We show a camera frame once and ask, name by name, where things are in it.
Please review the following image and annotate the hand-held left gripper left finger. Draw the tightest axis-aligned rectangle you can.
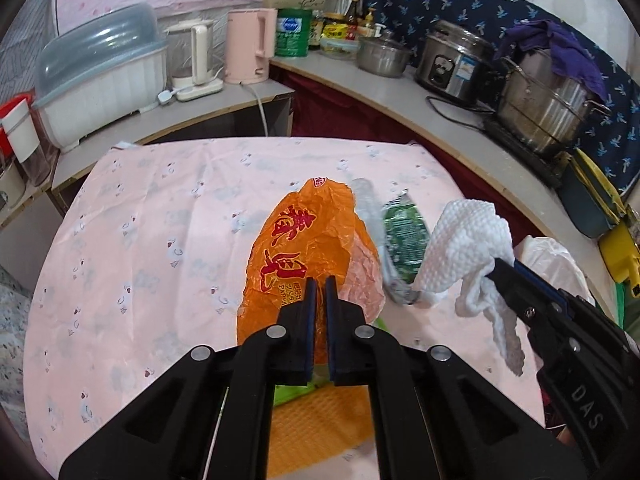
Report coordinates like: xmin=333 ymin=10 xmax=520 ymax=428
xmin=59 ymin=277 xmax=318 ymax=480

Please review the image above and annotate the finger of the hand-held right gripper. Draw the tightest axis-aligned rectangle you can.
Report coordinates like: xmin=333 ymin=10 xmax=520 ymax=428
xmin=511 ymin=259 xmax=637 ymax=357
xmin=483 ymin=257 xmax=597 ymax=377

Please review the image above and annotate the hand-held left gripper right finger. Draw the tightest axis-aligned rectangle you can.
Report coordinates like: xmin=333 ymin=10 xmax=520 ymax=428
xmin=325 ymin=275 xmax=589 ymax=480

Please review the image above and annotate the white bin liner bag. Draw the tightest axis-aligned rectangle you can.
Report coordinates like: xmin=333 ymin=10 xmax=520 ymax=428
xmin=514 ymin=235 xmax=597 ymax=311

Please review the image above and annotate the orange plastic bag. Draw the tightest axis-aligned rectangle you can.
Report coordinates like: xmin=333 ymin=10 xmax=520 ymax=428
xmin=236 ymin=177 xmax=387 ymax=367

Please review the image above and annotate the orange foam fruit net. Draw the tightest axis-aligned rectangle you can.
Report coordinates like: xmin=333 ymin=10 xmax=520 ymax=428
xmin=272 ymin=384 xmax=374 ymax=462

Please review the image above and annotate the white paper towel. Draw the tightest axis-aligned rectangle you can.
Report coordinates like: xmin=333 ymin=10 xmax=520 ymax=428
xmin=411 ymin=199 xmax=527 ymax=377

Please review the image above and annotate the green foil packet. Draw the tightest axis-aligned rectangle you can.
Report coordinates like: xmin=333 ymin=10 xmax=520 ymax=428
xmin=381 ymin=189 xmax=432 ymax=287

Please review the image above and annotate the clear plastic wrapper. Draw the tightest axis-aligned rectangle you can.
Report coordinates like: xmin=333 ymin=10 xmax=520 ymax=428
xmin=350 ymin=177 xmax=422 ymax=307

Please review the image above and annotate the yellow electric pot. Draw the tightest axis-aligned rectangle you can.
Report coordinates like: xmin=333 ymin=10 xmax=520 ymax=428
xmin=598 ymin=220 xmax=640 ymax=287

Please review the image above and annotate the blue and yellow basin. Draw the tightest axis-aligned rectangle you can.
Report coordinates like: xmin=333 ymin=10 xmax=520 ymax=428
xmin=570 ymin=147 xmax=629 ymax=211
xmin=556 ymin=160 xmax=623 ymax=240
xmin=565 ymin=155 xmax=627 ymax=221

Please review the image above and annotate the black induction cooker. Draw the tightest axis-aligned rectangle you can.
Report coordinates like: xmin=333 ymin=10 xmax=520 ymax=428
xmin=481 ymin=115 xmax=571 ymax=189

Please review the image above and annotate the pink printed tablecloth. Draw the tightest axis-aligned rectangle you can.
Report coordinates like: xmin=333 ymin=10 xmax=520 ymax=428
xmin=22 ymin=137 xmax=547 ymax=480

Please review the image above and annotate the large steel steamer pot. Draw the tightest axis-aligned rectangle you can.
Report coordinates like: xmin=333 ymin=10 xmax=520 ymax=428
xmin=495 ymin=47 xmax=614 ymax=159

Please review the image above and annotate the grey counter board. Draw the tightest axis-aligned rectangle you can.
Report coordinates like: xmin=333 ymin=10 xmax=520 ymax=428
xmin=269 ymin=52 xmax=622 ymax=322

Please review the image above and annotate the low wooden cabinet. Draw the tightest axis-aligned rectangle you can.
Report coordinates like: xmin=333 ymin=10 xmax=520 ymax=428
xmin=0 ymin=79 xmax=297 ymax=232

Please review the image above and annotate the purple towel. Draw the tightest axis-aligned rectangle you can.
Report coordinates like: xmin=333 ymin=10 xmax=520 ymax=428
xmin=495 ymin=19 xmax=609 ymax=102

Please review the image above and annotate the steel rice cooker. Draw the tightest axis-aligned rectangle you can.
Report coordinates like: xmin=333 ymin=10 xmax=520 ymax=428
xmin=414 ymin=20 xmax=497 ymax=107

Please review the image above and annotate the small steel pot with lid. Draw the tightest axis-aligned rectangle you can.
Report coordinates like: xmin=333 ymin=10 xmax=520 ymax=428
xmin=356 ymin=29 xmax=415 ymax=79

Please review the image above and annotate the clear plastic food container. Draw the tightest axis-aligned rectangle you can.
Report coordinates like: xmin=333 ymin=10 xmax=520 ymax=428
xmin=320 ymin=35 xmax=362 ymax=60

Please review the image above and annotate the pink electric kettle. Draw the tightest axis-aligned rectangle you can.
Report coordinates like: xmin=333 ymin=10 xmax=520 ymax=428
xmin=223 ymin=7 xmax=279 ymax=86

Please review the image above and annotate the green tin can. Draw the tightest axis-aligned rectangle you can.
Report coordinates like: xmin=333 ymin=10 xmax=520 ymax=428
xmin=275 ymin=8 xmax=313 ymax=58

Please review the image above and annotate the dark glass bottle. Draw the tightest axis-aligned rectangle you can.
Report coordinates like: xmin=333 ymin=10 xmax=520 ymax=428
xmin=308 ymin=10 xmax=325 ymax=52

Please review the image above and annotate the floral bedsheet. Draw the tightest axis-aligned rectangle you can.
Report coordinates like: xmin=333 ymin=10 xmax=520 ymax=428
xmin=0 ymin=264 xmax=47 ymax=413

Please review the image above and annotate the white glass electric kettle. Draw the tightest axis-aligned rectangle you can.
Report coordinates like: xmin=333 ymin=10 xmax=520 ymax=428
xmin=165 ymin=19 xmax=224 ymax=102

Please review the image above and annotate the white lidded dish drainer box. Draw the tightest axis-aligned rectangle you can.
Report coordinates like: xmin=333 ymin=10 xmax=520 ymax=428
xmin=32 ymin=2 xmax=169 ymax=154

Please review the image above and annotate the small white cup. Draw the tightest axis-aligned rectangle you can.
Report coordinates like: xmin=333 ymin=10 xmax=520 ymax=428
xmin=0 ymin=160 xmax=27 ymax=212

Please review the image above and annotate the red plastic bowl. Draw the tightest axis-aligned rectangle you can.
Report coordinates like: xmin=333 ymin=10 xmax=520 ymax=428
xmin=0 ymin=100 xmax=36 ymax=153

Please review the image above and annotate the white power cable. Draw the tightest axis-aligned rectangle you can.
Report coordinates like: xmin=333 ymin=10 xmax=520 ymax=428
xmin=242 ymin=82 xmax=274 ymax=137

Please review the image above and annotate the black power cable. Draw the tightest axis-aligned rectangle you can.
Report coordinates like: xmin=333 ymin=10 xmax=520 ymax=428
xmin=425 ymin=94 xmax=494 ymax=127

